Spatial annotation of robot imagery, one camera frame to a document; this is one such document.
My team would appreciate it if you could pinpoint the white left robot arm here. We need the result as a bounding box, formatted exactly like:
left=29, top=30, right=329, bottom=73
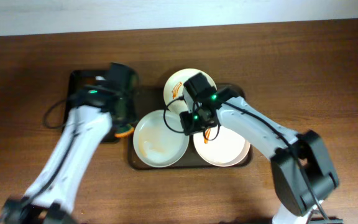
left=0, top=86, right=137, bottom=223

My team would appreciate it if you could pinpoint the green orange sponge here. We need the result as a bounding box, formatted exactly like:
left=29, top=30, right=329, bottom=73
left=114, top=124, right=135, bottom=138

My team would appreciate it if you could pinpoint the grey-white plate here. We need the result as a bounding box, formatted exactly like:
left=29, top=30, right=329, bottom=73
left=133, top=110, right=190, bottom=168

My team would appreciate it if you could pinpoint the cream plate with sauce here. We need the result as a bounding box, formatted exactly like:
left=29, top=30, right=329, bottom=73
left=163, top=68, right=217, bottom=114

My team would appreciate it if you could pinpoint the pinkish plate with sauce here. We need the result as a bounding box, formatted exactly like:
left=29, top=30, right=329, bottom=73
left=193, top=126, right=250, bottom=167

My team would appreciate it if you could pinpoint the small dark tray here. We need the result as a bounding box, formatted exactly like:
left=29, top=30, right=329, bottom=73
left=68, top=70, right=134, bottom=143

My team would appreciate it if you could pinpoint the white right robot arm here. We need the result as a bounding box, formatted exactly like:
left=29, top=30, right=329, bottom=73
left=180, top=87, right=339, bottom=224

